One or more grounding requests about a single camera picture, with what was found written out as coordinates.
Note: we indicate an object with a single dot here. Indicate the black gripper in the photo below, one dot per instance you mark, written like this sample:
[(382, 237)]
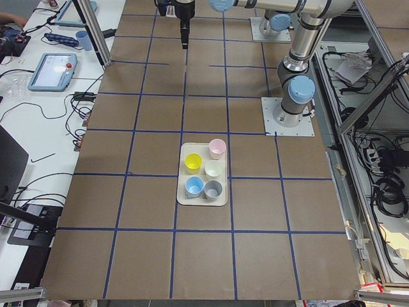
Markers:
[(185, 9)]

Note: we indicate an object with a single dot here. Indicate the blue cup on desk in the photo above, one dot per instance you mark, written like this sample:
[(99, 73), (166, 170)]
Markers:
[(84, 40)]

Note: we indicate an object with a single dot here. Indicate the pink plastic cup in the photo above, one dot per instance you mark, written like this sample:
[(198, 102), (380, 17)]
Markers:
[(217, 148)]

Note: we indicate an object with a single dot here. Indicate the yellow plastic cup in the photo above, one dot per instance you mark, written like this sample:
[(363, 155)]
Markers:
[(193, 163)]

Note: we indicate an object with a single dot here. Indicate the pale green plastic cup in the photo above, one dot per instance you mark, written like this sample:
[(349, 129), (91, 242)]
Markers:
[(213, 169)]

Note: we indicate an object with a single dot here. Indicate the light blue cup on tray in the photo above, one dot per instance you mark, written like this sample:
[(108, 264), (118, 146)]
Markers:
[(194, 187)]

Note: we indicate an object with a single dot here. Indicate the grey plastic cup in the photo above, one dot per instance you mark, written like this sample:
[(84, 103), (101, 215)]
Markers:
[(212, 190)]

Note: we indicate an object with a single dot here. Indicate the far teach pendant tablet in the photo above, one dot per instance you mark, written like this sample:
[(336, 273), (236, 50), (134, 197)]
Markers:
[(68, 16)]

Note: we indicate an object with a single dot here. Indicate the teach pendant tablet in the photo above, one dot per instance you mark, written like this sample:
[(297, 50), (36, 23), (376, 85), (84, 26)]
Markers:
[(68, 16), (53, 72)]

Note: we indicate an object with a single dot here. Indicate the cream plastic serving tray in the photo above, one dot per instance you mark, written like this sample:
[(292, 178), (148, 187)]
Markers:
[(203, 150)]

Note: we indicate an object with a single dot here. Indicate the black power adapter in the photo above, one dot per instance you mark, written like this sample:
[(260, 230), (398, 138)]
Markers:
[(84, 96)]

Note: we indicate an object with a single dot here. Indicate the blue power strip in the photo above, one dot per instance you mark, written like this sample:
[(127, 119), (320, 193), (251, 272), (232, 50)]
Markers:
[(61, 39)]

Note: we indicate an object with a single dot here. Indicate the near teach pendant tablet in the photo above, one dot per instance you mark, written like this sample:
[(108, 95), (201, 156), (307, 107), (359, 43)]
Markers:
[(53, 72)]

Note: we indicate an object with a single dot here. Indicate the crumpled white paper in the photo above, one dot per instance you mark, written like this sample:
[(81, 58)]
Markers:
[(354, 66)]

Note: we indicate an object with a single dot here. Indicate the black monitor stand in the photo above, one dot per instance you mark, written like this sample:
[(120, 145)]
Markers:
[(35, 224)]

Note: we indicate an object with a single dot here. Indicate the aluminium frame post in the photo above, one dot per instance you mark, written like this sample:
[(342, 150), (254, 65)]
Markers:
[(88, 18)]

